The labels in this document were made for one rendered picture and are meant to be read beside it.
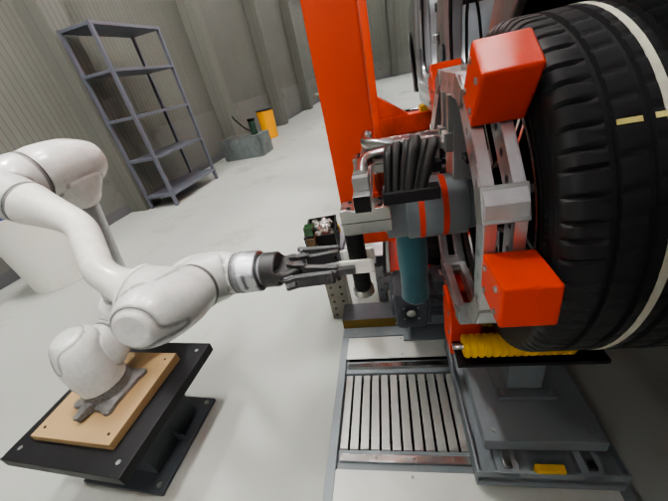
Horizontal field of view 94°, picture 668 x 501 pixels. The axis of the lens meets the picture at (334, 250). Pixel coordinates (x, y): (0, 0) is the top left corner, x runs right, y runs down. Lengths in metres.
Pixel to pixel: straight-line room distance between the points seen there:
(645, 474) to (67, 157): 1.82
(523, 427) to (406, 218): 0.69
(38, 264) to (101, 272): 2.88
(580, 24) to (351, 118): 0.69
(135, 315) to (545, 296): 0.57
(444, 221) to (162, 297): 0.56
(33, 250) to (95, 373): 2.26
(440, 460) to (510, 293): 0.82
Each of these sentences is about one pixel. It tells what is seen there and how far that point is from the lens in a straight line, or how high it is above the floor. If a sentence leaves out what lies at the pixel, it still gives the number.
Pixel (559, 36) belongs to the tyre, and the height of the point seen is 1.14.
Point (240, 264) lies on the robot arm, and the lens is 0.67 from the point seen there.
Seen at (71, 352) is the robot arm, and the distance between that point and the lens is 1.31.
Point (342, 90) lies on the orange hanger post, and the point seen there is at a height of 1.10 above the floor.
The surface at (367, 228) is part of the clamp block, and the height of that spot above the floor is 0.91.
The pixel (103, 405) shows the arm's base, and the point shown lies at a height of 0.35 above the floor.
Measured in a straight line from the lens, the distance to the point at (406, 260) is 0.94.
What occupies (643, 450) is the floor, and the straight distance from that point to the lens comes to 1.47.
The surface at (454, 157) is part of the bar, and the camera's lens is 0.72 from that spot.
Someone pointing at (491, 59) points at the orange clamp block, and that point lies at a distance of 0.50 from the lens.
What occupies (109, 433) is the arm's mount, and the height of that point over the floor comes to 0.33.
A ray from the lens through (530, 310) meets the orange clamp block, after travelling 0.49.
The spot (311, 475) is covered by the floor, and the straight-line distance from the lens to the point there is 1.32.
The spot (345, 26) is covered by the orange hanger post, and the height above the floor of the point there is 1.26.
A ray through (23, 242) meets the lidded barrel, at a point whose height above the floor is 0.48.
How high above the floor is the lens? 1.17
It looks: 30 degrees down
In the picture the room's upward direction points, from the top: 13 degrees counter-clockwise
